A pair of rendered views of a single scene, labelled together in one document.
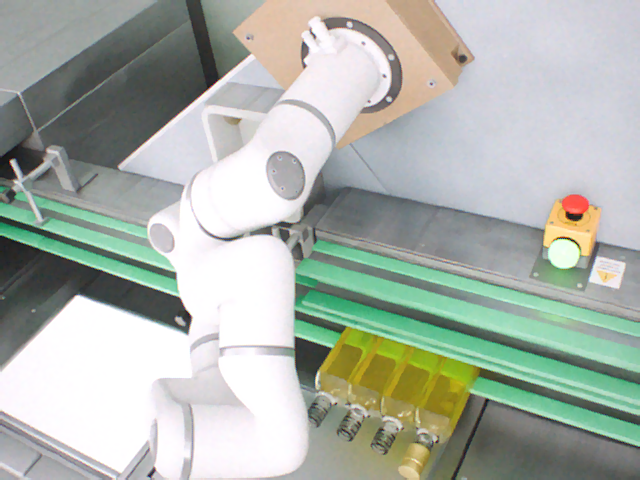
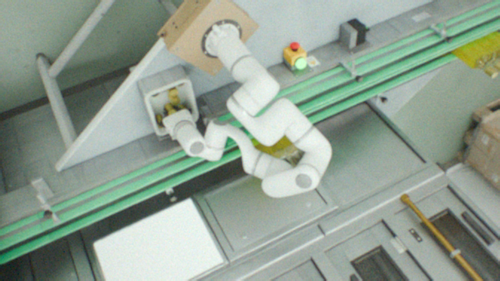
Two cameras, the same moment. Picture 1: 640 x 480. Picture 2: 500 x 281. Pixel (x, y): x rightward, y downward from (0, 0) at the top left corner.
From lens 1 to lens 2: 1.15 m
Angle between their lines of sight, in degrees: 41
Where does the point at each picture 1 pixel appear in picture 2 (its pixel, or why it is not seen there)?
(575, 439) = (322, 125)
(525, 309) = (303, 88)
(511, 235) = (274, 70)
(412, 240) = not seen: hidden behind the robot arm
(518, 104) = (265, 22)
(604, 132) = (294, 16)
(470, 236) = not seen: hidden behind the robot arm
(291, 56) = (196, 47)
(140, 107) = not seen: outside the picture
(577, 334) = (324, 83)
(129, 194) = (88, 173)
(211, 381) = (277, 166)
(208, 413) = (308, 160)
